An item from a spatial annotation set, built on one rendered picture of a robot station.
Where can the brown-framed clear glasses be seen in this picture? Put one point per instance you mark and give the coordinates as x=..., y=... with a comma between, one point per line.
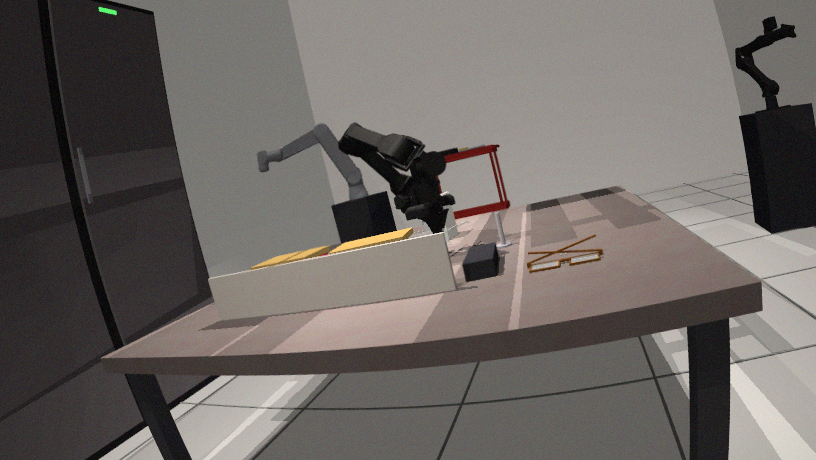
x=575, y=260

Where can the white rectangular panel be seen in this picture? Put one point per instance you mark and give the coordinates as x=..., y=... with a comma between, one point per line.
x=400, y=269

